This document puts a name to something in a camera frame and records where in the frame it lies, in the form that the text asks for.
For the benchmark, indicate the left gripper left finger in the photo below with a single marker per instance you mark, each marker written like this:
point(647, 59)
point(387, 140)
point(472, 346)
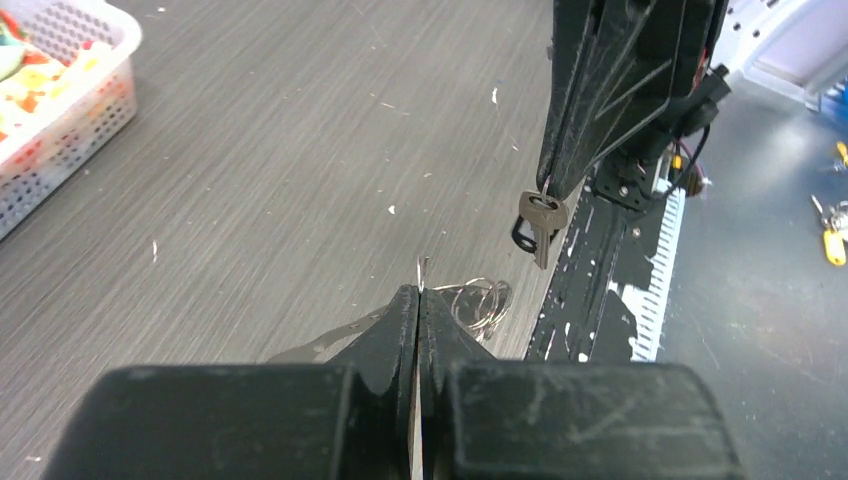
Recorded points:
point(347, 418)

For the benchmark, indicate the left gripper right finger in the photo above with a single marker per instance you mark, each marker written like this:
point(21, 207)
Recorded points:
point(486, 418)

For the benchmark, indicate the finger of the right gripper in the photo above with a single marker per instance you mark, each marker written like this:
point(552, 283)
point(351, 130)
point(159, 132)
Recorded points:
point(616, 66)

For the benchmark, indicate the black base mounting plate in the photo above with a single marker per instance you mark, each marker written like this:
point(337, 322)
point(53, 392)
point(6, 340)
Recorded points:
point(613, 229)

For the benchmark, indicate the yellow key tag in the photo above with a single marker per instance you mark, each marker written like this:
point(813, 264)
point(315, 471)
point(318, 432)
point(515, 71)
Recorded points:
point(834, 223)

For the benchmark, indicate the white plastic basket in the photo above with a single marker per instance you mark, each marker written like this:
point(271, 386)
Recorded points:
point(41, 150)

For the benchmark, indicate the green orange patterned cloth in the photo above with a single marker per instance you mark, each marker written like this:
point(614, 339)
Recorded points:
point(32, 81)

